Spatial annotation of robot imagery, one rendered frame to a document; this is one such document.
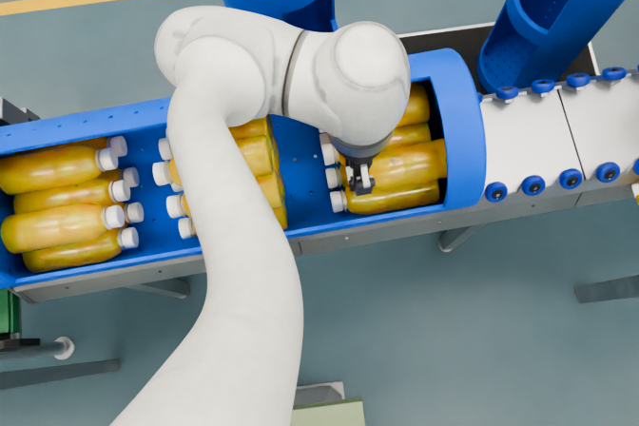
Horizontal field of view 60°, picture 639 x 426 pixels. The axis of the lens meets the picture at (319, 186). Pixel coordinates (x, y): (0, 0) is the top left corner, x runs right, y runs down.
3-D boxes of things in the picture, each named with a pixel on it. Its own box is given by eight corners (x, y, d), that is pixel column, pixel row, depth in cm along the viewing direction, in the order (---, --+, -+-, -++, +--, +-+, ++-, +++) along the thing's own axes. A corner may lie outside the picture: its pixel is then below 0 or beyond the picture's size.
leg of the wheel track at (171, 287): (191, 297, 202) (125, 281, 142) (175, 300, 202) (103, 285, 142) (189, 280, 204) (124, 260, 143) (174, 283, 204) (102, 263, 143)
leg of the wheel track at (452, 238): (455, 250, 202) (502, 215, 142) (439, 253, 202) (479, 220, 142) (452, 235, 204) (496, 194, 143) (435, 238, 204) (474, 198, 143)
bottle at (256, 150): (272, 176, 91) (164, 195, 91) (275, 172, 98) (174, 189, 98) (264, 134, 90) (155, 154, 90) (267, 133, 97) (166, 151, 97)
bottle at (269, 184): (283, 203, 101) (186, 222, 101) (277, 166, 101) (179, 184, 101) (281, 209, 94) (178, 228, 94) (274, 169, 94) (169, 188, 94)
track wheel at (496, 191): (510, 183, 107) (506, 178, 109) (487, 188, 107) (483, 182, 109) (508, 202, 110) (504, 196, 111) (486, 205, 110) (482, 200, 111)
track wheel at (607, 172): (624, 164, 107) (618, 158, 109) (601, 167, 107) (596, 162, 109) (620, 183, 110) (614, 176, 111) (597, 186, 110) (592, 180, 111)
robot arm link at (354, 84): (413, 83, 69) (313, 58, 71) (432, 15, 54) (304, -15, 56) (391, 163, 67) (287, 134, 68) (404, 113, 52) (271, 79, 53)
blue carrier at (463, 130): (459, 212, 112) (502, 195, 83) (32, 287, 112) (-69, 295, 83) (431, 79, 116) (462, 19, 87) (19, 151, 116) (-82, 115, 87)
